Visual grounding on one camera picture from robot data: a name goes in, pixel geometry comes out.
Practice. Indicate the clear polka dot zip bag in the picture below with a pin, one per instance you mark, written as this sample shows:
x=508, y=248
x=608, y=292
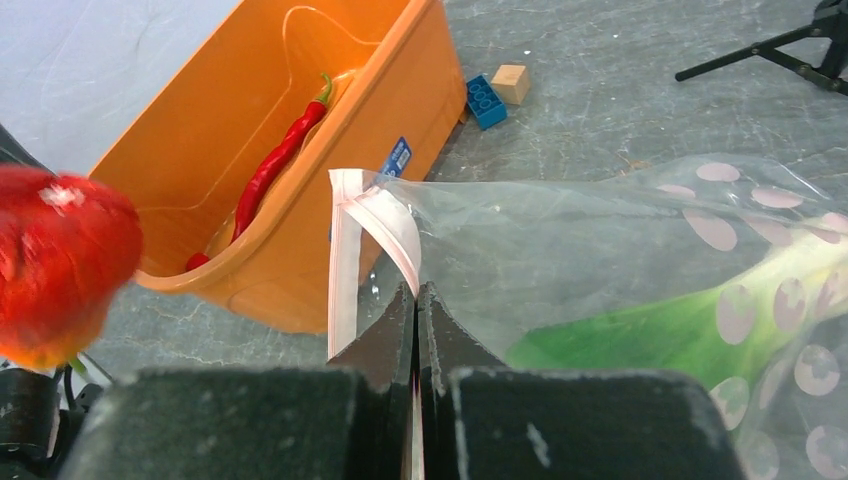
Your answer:
x=512, y=256

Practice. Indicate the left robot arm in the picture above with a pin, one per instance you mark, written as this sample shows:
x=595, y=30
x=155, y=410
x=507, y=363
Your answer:
x=41, y=418

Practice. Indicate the green toy bok choy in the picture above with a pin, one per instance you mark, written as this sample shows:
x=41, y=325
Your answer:
x=732, y=329

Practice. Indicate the red toy chili pepper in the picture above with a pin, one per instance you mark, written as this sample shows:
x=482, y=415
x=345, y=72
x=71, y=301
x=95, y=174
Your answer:
x=278, y=158

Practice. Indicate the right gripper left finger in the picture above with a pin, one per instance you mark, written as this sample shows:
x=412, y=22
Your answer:
x=349, y=419

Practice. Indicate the tan wooden cube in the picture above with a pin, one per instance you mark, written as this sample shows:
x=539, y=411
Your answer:
x=511, y=83

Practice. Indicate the orange plastic basket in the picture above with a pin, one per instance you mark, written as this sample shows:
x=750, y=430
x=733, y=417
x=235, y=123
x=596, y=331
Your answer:
x=185, y=161

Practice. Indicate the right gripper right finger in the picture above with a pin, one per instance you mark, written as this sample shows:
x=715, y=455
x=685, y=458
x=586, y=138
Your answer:
x=484, y=420

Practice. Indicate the black tripod stand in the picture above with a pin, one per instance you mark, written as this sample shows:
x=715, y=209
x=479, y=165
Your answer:
x=829, y=21

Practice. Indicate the blue toy brick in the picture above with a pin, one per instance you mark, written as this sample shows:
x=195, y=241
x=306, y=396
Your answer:
x=484, y=103

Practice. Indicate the red toy strawberry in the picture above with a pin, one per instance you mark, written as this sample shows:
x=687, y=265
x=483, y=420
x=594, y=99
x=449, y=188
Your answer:
x=68, y=245

